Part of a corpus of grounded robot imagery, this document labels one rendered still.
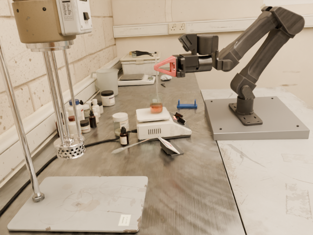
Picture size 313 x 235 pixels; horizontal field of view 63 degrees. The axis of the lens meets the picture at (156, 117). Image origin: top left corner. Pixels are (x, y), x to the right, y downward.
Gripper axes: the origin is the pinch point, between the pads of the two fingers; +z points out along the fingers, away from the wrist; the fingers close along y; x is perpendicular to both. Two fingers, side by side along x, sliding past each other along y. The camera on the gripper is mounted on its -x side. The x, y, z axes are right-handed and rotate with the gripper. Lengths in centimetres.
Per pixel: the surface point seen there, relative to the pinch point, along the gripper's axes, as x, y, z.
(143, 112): 17.0, -2.2, 5.7
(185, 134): 24.3, 5.9, -8.7
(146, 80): 23, -82, -4
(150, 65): 17, -107, -10
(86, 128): 23.7, -9.0, 28.6
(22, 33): -15, 39, 29
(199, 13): -18, -134, -57
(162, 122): 19.0, 5.3, -0.3
